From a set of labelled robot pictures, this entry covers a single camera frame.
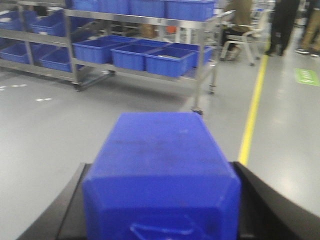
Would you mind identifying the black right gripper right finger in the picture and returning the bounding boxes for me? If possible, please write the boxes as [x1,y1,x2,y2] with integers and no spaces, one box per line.
[231,161,320,240]

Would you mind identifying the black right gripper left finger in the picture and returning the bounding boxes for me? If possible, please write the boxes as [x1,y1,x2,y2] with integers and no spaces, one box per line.
[18,163,91,240]

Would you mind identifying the blue bottle-shaped plastic part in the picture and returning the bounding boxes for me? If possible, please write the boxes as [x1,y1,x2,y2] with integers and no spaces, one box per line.
[82,112,242,240]

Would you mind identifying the blue bin front left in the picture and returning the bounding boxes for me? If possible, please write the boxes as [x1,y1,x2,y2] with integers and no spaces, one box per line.
[72,35,137,64]

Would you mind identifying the blue bin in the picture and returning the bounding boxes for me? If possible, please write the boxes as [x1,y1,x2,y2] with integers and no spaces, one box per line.
[72,35,137,64]
[110,44,161,71]
[144,47,196,78]

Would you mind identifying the blue bin front middle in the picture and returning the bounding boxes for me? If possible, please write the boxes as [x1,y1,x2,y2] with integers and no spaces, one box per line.
[110,44,161,71]

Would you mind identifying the steel rack with bins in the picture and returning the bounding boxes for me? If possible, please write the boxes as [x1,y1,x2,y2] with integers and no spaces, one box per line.
[0,0,221,116]

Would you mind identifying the blue bin front right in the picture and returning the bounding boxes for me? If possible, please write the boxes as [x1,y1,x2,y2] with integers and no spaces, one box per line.
[144,47,196,78]

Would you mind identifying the white grey chair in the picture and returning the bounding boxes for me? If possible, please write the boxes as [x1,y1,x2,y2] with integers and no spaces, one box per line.
[220,9,272,67]

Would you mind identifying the person in dark clothes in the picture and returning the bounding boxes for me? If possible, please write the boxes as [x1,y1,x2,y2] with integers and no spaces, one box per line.
[264,0,300,56]

